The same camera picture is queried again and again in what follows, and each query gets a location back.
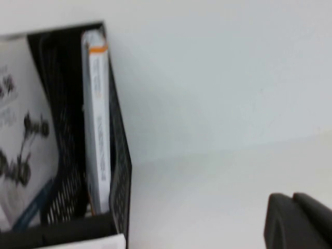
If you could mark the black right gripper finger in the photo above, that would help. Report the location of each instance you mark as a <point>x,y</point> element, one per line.
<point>298,225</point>

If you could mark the blue spine white book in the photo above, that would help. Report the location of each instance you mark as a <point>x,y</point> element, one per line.
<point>26,103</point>

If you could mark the white orange-bordered ROS2 book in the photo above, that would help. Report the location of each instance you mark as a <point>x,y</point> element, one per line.
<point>98,129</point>

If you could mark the black plastic book stand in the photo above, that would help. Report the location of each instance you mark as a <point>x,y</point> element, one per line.
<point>77,228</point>

